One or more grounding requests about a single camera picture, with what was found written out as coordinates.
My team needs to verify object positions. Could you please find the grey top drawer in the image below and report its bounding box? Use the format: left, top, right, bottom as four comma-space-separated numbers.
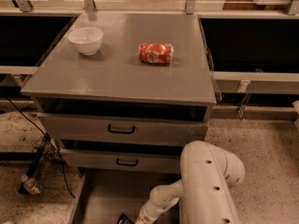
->
38, 113, 207, 146

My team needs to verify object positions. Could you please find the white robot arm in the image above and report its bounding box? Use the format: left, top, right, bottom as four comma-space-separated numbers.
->
135, 141, 245, 224

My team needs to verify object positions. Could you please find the crushed red soda can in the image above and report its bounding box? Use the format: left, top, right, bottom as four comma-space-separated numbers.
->
138, 43, 174, 64

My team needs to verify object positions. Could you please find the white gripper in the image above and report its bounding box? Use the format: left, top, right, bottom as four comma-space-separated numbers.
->
135, 203, 163, 224

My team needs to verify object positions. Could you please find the black top drawer handle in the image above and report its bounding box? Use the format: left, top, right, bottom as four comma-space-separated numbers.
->
107, 124, 135, 134

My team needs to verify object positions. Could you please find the black drawer handle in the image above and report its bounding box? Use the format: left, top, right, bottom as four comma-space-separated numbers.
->
107, 124, 135, 134
116, 158, 139, 167

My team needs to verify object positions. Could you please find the black cable on floor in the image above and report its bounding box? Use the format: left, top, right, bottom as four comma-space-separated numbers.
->
0, 91, 77, 200

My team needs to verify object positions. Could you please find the black rxbar chocolate bar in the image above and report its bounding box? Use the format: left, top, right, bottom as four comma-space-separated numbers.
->
117, 213, 135, 224

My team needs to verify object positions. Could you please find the white ceramic bowl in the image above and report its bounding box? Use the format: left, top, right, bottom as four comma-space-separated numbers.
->
67, 27, 104, 55

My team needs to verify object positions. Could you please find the black stand on floor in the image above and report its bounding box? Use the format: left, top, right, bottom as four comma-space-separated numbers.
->
18, 133, 50, 194

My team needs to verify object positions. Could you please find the grey open bottom drawer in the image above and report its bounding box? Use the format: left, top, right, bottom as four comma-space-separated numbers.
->
68, 169, 179, 224

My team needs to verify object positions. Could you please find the grey drawer cabinet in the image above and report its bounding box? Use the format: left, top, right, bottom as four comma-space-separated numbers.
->
21, 12, 217, 185

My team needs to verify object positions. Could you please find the black middle drawer handle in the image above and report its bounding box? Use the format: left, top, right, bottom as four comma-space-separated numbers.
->
116, 158, 139, 167

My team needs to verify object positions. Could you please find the plastic bottle on floor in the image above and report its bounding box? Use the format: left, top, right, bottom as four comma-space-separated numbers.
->
21, 175, 42, 195

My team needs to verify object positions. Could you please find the grey middle drawer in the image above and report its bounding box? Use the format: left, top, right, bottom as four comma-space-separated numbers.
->
61, 148, 180, 174

